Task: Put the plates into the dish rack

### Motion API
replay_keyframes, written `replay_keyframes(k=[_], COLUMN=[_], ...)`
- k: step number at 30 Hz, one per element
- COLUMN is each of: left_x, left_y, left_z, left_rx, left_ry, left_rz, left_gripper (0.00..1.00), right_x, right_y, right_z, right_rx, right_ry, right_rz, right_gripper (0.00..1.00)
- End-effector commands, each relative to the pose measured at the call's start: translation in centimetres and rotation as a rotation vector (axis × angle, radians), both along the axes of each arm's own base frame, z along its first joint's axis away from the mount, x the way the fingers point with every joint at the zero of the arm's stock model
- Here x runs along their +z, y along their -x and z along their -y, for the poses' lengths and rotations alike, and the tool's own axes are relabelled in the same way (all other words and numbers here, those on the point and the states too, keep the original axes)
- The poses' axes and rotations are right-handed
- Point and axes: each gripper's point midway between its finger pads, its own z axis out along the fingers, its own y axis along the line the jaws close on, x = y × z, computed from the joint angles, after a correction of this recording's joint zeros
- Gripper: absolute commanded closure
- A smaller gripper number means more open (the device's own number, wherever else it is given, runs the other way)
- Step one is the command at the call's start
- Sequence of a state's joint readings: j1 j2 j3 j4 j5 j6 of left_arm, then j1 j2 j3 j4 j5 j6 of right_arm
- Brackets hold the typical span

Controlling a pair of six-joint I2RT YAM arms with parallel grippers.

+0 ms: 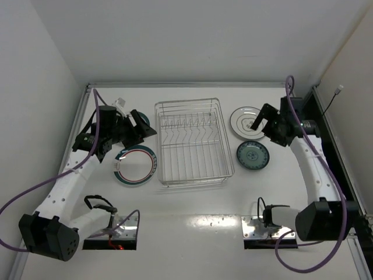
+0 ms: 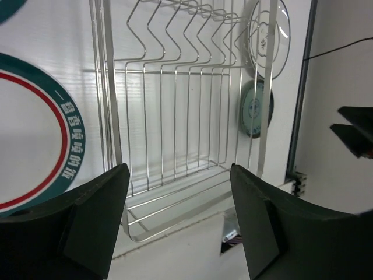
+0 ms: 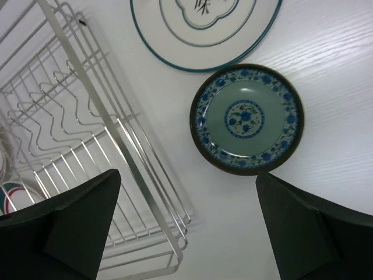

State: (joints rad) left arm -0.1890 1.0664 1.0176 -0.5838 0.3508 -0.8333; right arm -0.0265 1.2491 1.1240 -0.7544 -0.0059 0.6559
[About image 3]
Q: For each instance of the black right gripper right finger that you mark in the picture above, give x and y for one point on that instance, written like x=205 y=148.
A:
x=311 y=237

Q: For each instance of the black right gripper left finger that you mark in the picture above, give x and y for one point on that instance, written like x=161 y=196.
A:
x=62 y=237

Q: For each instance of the green red striped plate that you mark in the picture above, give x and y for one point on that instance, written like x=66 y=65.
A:
x=13 y=197

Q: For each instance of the blue floral plate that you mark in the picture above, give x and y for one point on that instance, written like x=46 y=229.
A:
x=246 y=119

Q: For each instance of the white plate teal rim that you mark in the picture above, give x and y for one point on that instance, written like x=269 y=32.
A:
x=203 y=36

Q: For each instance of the wire dish rack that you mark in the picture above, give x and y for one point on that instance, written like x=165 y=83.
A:
x=66 y=117

